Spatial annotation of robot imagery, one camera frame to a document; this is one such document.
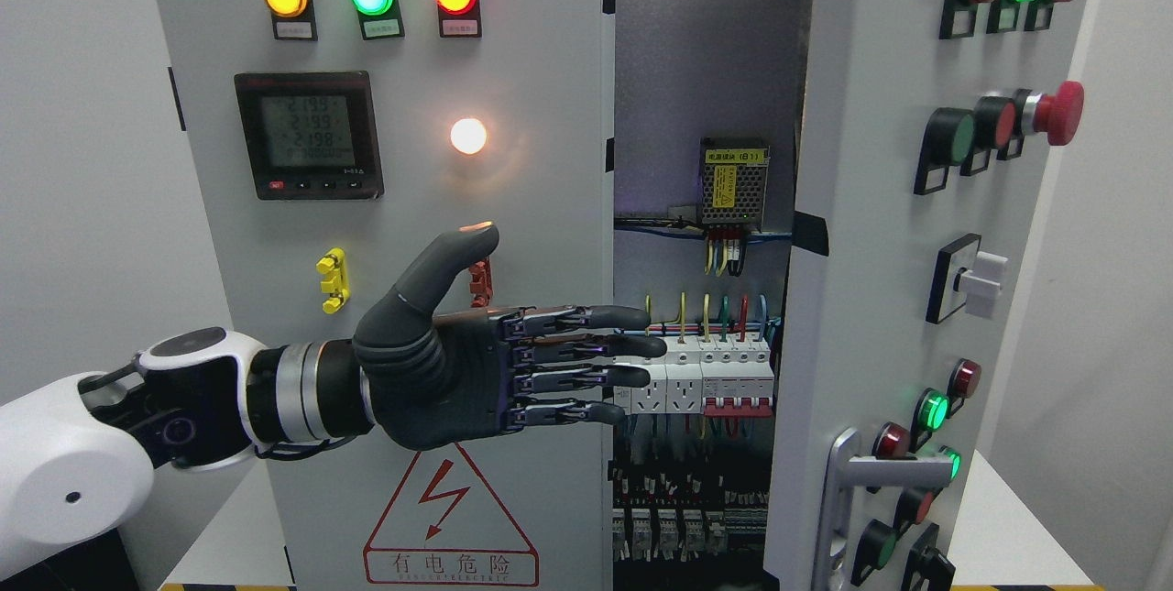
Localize white knob selector switch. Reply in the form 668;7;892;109
925;233;1009;324

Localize metal mesh power supply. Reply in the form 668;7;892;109
698;137;771;226

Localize red electric hazard sign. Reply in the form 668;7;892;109
362;444;540;587

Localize red test terminal block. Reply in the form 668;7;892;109
468;257;494;308

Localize black digital power meter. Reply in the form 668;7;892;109
233;72;384;201

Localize white socket modules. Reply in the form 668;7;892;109
613;335;704;414

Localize grey cabinet door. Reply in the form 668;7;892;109
158;0;613;590
765;0;1089;590

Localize yellow test terminal block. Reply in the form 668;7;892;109
316;247;350;314

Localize red emergency stop button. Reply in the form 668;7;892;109
1013;81;1085;147

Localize white red-lever circuit breaker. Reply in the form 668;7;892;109
699;335;775;419

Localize dark grey robot left hand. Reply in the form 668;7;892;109
352;220;667;451

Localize silver door handle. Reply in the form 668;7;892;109
811;428;954;590

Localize white glowing indicator lamp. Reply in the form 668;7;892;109
449;116;488;156

